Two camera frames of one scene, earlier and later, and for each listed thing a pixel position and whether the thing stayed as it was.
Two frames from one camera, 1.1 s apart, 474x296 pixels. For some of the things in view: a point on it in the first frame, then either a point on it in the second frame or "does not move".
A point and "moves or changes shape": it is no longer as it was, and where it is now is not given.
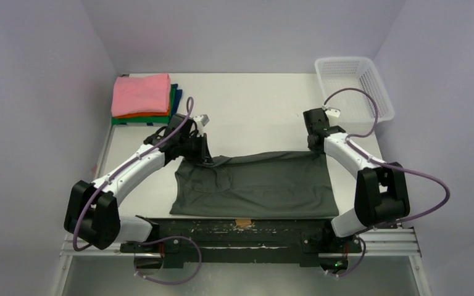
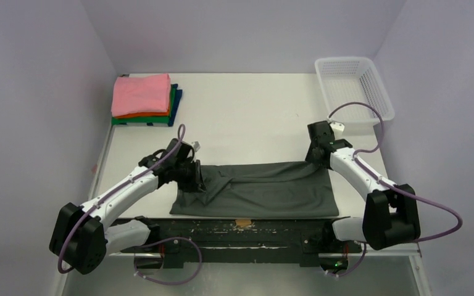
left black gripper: [203, 155] → [195, 184]
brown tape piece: [243, 222] does not move
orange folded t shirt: [144, 113] does not move
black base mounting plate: [178, 240] does not move
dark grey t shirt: [278, 184] moves or changes shape
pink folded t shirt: [133, 95] does not move
